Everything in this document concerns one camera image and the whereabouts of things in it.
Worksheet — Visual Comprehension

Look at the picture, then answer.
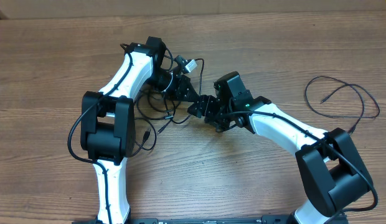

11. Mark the black cable bundle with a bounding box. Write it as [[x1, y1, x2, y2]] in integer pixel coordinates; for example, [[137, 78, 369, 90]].
[[130, 57, 205, 156]]

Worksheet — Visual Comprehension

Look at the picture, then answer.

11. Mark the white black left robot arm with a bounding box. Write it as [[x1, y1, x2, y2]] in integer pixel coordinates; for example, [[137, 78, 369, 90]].
[[77, 37, 197, 223]]

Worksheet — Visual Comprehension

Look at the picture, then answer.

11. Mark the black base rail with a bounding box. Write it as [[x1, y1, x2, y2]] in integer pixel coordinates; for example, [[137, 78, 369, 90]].
[[71, 214, 349, 224]]

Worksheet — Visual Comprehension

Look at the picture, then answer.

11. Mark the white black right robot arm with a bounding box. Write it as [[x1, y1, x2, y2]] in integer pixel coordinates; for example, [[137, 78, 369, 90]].
[[187, 72, 378, 223]]

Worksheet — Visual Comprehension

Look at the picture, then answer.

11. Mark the thin black separated cable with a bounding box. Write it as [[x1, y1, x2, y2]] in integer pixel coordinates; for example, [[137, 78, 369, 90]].
[[304, 75, 381, 135]]

